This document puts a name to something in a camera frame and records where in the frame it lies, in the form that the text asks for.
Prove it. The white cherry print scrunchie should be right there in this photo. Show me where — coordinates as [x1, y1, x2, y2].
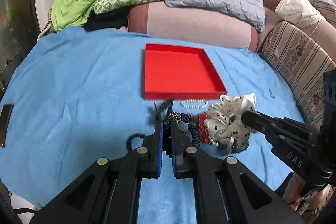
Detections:
[203, 93, 257, 152]

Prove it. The black beaded hair tie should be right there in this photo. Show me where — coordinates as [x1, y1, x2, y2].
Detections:
[167, 111, 201, 149]

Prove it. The person's right hand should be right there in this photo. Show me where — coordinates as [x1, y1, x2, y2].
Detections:
[282, 173, 334, 214]

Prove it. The thin black hair elastic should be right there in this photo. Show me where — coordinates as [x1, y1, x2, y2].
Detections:
[126, 133, 146, 152]

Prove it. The striped floral cushion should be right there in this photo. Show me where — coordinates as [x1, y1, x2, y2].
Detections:
[261, 21, 335, 128]

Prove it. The black feather hair clip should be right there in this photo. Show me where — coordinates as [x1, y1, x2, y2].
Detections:
[154, 97, 174, 125]

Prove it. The red shallow tray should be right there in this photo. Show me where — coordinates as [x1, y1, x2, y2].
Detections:
[143, 44, 227, 100]

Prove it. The pink quilted pillow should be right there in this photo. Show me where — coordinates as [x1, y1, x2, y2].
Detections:
[127, 2, 258, 52]

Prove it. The white patterned pillow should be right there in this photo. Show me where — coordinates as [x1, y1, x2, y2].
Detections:
[274, 0, 325, 28]

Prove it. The red beaded bracelet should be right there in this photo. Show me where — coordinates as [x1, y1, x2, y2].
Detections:
[196, 112, 219, 146]

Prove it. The white pearl bracelet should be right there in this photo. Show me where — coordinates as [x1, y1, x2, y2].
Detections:
[180, 99, 209, 110]

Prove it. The dark wooden bed frame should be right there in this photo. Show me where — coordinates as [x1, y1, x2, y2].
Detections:
[1, 0, 39, 97]

